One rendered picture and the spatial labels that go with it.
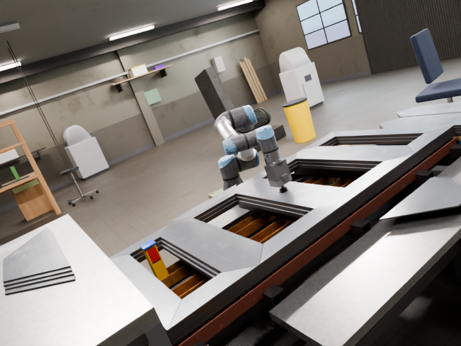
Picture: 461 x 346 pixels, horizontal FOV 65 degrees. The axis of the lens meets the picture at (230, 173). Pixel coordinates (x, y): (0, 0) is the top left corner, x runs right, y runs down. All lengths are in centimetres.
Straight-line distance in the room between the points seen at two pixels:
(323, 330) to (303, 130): 491
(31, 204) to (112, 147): 373
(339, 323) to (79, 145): 970
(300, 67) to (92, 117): 613
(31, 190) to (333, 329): 776
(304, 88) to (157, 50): 545
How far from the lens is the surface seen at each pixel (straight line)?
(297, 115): 574
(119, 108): 1148
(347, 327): 106
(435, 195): 151
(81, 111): 1128
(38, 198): 845
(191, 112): 1219
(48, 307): 111
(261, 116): 655
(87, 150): 1044
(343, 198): 145
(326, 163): 193
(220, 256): 131
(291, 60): 843
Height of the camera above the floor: 146
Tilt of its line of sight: 15 degrees down
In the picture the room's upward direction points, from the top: 20 degrees counter-clockwise
